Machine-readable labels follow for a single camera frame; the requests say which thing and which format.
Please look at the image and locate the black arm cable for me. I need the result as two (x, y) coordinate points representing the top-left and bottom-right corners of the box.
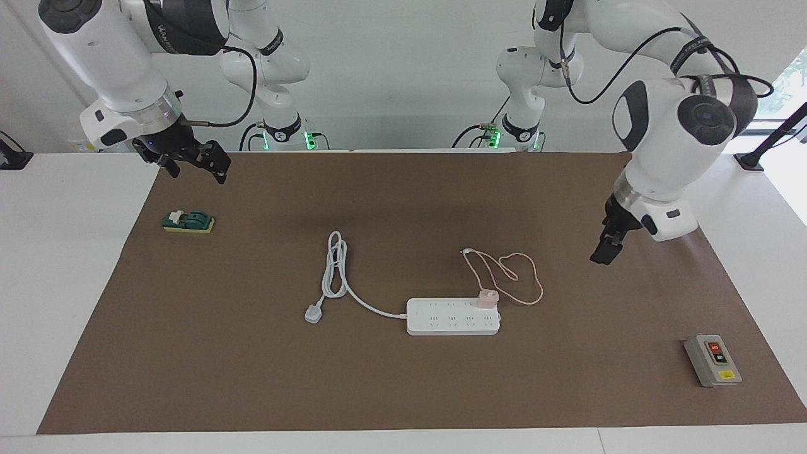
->
(180, 44), (258, 129)
(533, 0), (775, 136)

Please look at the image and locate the white power strip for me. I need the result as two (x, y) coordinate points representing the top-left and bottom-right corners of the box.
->
(405, 298), (502, 336)

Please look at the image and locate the black left base cable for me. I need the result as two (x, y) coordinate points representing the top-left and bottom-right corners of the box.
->
(452, 95), (511, 149)

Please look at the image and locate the grey on-off switch box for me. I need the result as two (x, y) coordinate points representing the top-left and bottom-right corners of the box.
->
(684, 334), (743, 388)

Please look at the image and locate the black angled stand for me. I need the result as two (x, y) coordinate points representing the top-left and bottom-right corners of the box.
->
(734, 103), (807, 172)

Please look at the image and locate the white power strip cord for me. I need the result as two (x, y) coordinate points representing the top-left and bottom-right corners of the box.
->
(305, 231), (409, 325)

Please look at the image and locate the bright window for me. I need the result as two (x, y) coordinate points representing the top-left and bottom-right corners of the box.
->
(738, 49), (807, 124)

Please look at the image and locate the pink charging cable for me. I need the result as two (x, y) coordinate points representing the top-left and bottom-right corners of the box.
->
(461, 248), (544, 308)

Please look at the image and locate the black desk clamp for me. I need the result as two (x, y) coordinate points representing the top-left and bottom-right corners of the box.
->
(0, 131), (33, 171)

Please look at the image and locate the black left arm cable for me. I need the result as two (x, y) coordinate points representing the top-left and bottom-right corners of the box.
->
(533, 0), (775, 136)

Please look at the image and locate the brown table mat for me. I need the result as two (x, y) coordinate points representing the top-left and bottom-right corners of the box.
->
(37, 150), (807, 436)

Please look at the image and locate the green knife switch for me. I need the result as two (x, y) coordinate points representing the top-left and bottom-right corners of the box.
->
(162, 210), (216, 235)

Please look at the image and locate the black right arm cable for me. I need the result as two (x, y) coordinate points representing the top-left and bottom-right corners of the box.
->
(180, 44), (258, 129)

